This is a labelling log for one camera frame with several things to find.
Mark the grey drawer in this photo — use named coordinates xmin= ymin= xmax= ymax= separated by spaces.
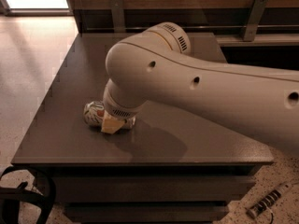
xmin=65 ymin=205 xmax=228 ymax=224
xmin=53 ymin=176 xmax=255 ymax=203

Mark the metal bracket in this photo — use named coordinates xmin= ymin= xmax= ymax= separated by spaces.
xmin=109 ymin=0 xmax=126 ymax=33
xmin=240 ymin=0 xmax=268 ymax=42

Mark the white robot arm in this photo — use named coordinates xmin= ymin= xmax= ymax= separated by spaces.
xmin=104 ymin=22 xmax=299 ymax=155

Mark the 7up soda can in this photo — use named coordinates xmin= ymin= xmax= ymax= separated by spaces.
xmin=83 ymin=101 xmax=135 ymax=129

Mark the upper grey drawer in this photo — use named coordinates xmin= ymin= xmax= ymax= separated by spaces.
xmin=53 ymin=176 xmax=255 ymax=203

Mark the left metal bracket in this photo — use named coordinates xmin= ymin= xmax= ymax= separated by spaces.
xmin=109 ymin=0 xmax=126 ymax=33

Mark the grey side shelf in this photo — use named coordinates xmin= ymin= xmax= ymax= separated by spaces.
xmin=216 ymin=34 xmax=299 ymax=47

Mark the right metal bracket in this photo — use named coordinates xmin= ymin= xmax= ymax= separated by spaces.
xmin=240 ymin=0 xmax=268 ymax=42

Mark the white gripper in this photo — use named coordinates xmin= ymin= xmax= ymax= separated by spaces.
xmin=101 ymin=79 xmax=146 ymax=133

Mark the bright window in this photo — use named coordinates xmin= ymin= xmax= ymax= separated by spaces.
xmin=0 ymin=0 xmax=72 ymax=16

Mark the white power strip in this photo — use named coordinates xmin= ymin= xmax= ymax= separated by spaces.
xmin=247 ymin=182 xmax=293 ymax=219

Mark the lower grey drawer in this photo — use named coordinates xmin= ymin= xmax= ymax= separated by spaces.
xmin=65 ymin=205 xmax=228 ymax=224

